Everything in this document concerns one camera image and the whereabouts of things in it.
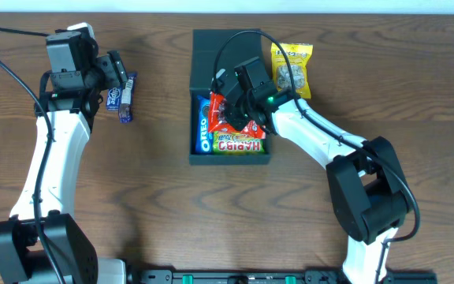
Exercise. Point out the yellow sunflower seed bag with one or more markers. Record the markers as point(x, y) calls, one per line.
point(298, 55)

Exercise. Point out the blue Oreo cookie pack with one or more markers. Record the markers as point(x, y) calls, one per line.
point(204, 139)

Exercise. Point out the dark blue chocolate bar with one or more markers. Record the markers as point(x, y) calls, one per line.
point(125, 107)

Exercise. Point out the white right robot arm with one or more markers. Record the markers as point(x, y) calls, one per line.
point(370, 195)

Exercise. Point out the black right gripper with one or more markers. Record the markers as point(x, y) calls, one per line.
point(236, 109)

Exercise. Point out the red dried fruit bag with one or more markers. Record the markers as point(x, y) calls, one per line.
point(224, 117)

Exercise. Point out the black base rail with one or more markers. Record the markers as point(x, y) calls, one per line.
point(194, 277)

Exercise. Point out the green Haribo gummy bag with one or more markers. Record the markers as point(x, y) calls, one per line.
point(237, 144)

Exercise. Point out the blue Eclipse gum pack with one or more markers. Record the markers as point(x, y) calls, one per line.
point(113, 99)

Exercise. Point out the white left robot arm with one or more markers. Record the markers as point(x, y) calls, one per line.
point(41, 241)

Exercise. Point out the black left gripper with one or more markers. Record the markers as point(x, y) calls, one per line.
point(116, 69)

